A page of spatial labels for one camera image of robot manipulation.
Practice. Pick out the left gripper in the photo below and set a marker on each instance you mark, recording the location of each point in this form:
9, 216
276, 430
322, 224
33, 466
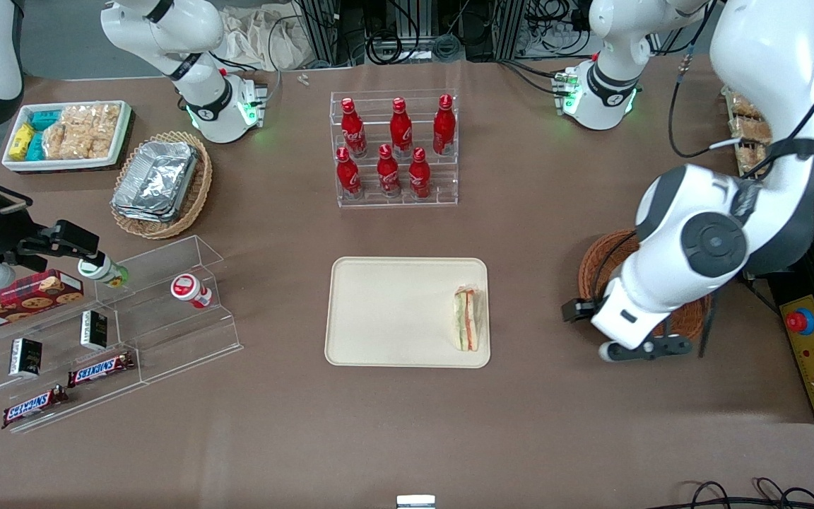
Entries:
579, 309

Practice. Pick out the triangle sandwich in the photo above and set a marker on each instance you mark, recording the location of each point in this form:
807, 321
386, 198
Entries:
467, 318

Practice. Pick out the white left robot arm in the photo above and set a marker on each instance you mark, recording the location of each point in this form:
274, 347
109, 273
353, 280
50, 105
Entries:
767, 71

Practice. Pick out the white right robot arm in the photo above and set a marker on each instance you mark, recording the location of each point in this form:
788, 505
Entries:
195, 28

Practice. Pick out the brown wicker basket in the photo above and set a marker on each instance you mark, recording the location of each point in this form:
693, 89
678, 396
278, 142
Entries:
594, 272

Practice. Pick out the white snack tray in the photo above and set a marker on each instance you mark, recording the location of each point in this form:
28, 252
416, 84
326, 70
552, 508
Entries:
68, 164

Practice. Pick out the light wicker oval basket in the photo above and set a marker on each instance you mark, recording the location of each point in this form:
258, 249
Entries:
198, 191

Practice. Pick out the cream plastic tray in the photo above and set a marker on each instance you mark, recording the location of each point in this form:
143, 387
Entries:
393, 311

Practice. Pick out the green drink bottle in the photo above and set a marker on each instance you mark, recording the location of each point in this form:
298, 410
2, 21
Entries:
99, 270

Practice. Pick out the red tartan cookie box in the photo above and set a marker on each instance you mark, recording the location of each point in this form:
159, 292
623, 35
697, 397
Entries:
25, 300

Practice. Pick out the teal snack pack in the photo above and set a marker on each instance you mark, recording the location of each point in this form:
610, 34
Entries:
45, 119
35, 146

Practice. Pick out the small black box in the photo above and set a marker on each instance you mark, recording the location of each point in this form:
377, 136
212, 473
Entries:
25, 357
94, 330

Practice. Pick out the yellow snack pack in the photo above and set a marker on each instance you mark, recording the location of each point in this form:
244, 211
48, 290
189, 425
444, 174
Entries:
21, 141

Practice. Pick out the clear bags of rice crackers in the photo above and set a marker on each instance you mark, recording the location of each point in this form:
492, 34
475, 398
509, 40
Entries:
82, 131

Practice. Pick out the stacked aluminium foil trays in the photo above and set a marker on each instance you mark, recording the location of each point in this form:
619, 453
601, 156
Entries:
156, 180

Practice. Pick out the snickers chocolate bar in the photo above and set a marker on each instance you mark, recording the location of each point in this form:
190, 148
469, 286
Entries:
99, 370
32, 406

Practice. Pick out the red capped white bottle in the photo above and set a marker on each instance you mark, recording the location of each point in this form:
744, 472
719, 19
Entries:
189, 290

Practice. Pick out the clear acrylic step shelf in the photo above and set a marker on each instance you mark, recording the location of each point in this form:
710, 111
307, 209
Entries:
167, 332

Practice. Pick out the clear acrylic bottle rack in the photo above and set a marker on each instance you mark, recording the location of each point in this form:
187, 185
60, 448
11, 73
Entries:
442, 194

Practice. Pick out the red cola bottle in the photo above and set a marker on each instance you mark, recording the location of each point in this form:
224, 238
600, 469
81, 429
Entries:
444, 127
419, 175
400, 131
348, 175
388, 173
354, 131

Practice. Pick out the clear bag of fried snacks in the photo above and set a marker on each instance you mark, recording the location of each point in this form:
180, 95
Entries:
752, 131
746, 107
753, 159

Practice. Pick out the beige cloth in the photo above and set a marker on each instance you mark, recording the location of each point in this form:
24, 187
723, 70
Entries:
258, 39

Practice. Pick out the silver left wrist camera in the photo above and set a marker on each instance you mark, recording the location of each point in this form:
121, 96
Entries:
633, 350

